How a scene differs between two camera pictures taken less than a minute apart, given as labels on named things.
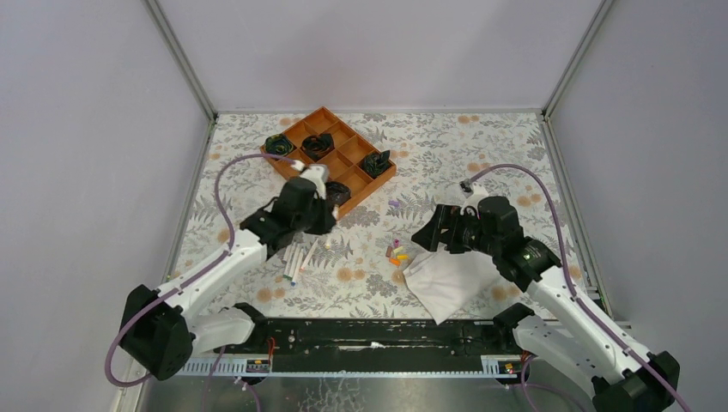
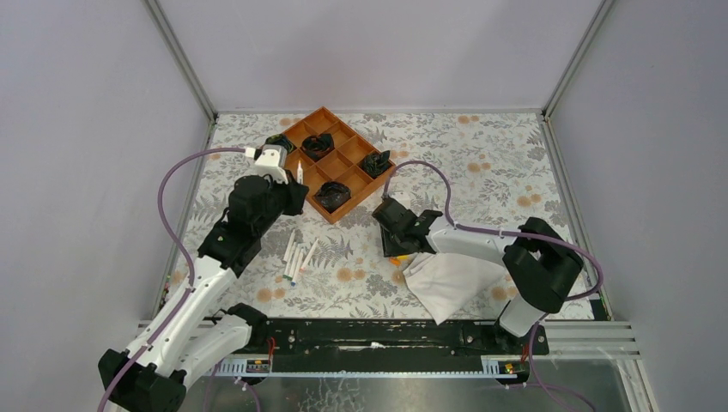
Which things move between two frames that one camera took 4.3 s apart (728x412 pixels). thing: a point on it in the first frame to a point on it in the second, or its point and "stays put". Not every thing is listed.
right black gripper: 442,228 to 395,224
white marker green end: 288,275 stays put
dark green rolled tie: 374,164 stays put
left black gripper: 334,192 to 293,195
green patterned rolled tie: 278,144 stays put
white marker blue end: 297,269 stays put
